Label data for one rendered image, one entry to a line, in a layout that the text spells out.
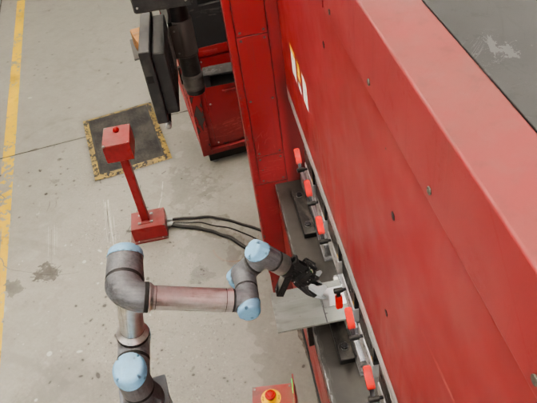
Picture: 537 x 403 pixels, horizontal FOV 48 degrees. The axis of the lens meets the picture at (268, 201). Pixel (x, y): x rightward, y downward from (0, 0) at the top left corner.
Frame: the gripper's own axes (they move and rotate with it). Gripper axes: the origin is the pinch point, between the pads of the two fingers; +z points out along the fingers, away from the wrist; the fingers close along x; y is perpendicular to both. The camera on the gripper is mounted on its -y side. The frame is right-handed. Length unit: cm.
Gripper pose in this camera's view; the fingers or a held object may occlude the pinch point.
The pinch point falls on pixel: (320, 290)
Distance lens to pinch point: 218.1
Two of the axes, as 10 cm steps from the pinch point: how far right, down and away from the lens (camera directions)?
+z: 7.2, 4.4, 5.3
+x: -1.5, -6.5, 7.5
